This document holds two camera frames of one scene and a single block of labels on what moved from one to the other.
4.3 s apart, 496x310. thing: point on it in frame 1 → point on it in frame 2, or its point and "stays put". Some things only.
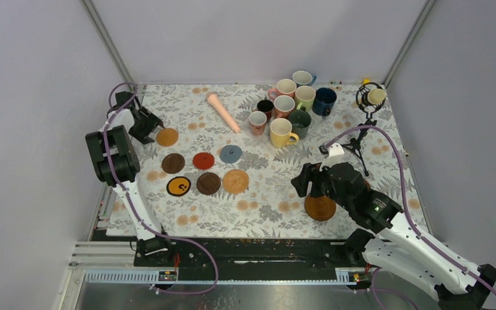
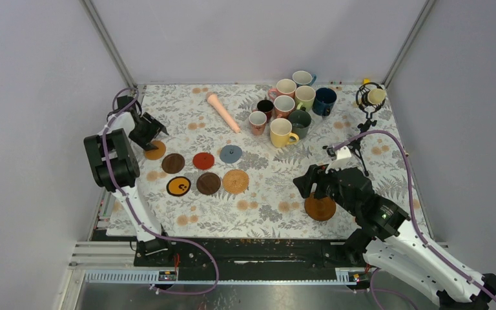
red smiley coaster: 203,161 stays put
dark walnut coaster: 173,163 stays put
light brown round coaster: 166,137 → 155,154
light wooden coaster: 235,181 stays put
